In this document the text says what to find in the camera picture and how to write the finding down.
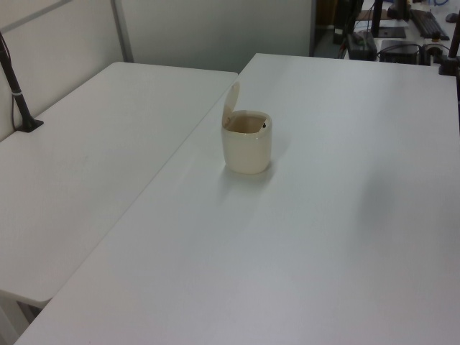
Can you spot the black monitor stand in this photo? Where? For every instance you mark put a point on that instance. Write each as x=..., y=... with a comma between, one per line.
x=390, y=32

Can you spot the beige plastic trash bin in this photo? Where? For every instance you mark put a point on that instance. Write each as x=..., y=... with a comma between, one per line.
x=248, y=154

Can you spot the black keyboard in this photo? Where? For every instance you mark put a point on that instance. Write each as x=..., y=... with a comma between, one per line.
x=427, y=23

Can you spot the white side table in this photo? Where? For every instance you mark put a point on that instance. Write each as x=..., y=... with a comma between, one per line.
x=90, y=151

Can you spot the dark device with green part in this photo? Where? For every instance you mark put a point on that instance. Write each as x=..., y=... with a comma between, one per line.
x=361, y=46

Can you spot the black computer box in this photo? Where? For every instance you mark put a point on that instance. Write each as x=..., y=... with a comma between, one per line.
x=399, y=52

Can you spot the black camera pole with base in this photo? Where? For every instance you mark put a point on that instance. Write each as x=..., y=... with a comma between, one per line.
x=18, y=100

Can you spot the black pole with table clamp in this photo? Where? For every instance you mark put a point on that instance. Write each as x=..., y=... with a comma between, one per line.
x=448, y=65

